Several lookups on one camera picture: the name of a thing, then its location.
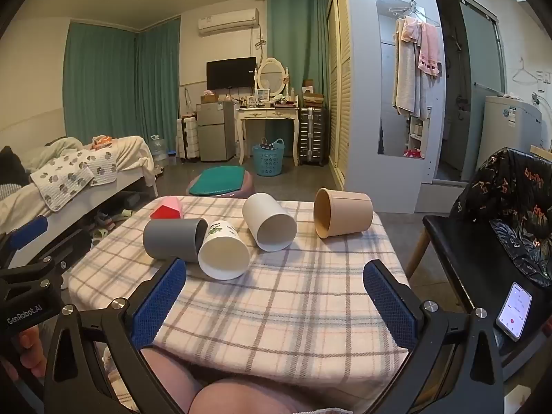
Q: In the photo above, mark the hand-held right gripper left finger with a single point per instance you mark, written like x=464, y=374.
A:
x=159, y=302

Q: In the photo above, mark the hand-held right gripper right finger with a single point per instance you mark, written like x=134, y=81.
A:
x=390, y=306

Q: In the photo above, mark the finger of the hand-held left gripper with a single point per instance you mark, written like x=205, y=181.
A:
x=69, y=246
x=28, y=230

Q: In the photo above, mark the grey cup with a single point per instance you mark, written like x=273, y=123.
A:
x=168, y=237

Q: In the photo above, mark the white cup with green print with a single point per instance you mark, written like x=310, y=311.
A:
x=222, y=254

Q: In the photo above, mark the tan brown cup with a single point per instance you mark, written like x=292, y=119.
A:
x=349, y=215

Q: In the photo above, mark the plain white cup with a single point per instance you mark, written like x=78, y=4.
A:
x=258, y=211

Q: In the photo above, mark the person's left hand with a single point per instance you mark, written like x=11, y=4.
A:
x=30, y=349

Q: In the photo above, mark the shoes under bed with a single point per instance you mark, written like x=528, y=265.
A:
x=108, y=224

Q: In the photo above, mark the patterned quilted blanket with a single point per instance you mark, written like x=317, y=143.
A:
x=64, y=177

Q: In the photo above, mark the pink and red house-shaped box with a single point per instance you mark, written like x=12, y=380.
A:
x=168, y=209

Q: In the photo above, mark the black chair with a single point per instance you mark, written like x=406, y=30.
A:
x=465, y=250

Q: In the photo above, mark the bed with white sheet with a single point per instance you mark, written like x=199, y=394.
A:
x=125, y=155

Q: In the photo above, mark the orange cloth on bed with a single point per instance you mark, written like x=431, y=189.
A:
x=102, y=141

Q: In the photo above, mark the plaid tablecloth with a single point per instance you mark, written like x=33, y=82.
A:
x=276, y=310

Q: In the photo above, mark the smartphone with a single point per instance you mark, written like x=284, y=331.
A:
x=513, y=310

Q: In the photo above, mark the person's bare legs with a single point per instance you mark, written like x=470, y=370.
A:
x=241, y=396

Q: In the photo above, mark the clear water jug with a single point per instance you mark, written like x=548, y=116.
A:
x=158, y=151

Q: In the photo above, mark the green cushion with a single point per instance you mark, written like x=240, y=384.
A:
x=218, y=181

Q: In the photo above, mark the dark floral jacket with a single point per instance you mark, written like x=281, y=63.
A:
x=509, y=198

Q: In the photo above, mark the white suitcase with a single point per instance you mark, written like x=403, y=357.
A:
x=187, y=138

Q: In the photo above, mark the wide green curtain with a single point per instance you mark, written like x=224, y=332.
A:
x=99, y=86

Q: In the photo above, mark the blue laundry basket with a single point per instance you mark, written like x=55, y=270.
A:
x=268, y=161

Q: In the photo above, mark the silver small fridge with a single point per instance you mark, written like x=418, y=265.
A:
x=215, y=131

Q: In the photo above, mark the black ribbed suitcase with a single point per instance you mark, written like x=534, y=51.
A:
x=312, y=138

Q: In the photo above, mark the narrow green curtain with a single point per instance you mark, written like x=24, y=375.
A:
x=157, y=82

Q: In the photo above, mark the white washing machine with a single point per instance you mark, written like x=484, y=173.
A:
x=509, y=138

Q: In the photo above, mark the white dressing table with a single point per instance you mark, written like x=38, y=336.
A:
x=267, y=114

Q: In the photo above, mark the white louvred wardrobe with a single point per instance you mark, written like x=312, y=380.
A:
x=340, y=95

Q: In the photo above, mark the grey hanging towel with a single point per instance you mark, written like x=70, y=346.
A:
x=405, y=82

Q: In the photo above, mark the cardboard box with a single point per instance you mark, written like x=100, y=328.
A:
x=312, y=95

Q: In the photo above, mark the black television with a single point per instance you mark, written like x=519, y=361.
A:
x=230, y=73

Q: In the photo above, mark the oval vanity mirror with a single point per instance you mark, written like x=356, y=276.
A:
x=272, y=75

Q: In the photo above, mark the pink hanging towel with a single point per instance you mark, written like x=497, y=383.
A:
x=429, y=51

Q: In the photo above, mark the white air conditioner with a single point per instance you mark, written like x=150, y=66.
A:
x=228, y=21

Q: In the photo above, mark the tall green curtain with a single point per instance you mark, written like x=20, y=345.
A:
x=297, y=43

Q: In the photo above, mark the tall wall mirror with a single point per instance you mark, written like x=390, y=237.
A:
x=388, y=129

